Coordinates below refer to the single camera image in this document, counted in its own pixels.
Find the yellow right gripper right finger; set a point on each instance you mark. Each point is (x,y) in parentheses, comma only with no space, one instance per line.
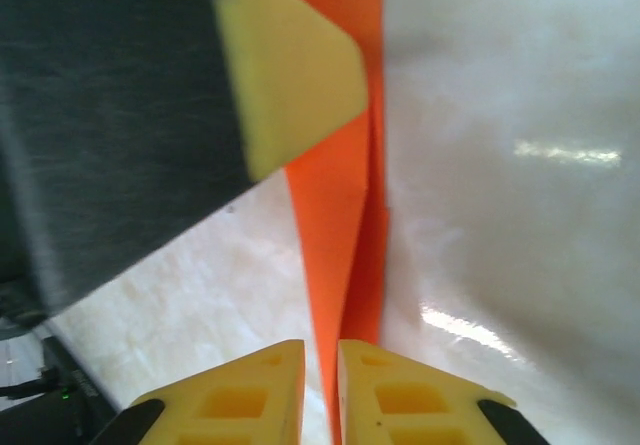
(415,405)

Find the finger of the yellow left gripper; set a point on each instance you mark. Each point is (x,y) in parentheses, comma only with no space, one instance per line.
(150,115)

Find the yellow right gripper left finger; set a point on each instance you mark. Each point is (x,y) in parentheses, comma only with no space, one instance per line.
(225,405)

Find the orange cloth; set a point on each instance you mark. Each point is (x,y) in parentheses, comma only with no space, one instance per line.
(335,245)

